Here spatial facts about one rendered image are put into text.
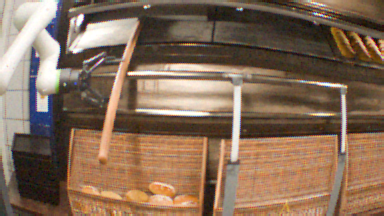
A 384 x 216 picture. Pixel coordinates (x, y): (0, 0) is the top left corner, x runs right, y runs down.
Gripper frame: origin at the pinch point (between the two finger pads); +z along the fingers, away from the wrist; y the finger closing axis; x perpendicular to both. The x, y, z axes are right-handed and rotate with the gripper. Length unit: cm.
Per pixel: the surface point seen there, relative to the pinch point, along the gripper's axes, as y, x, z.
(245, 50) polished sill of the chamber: 3, -53, 40
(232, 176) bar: 29.3, 6.8, 36.4
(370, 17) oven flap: -28, -50, 114
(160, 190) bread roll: 53, -40, 11
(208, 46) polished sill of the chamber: 2, -53, 27
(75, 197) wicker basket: 50, -7, -24
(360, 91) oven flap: 15, -54, 103
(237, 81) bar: 4.5, -14.9, 36.6
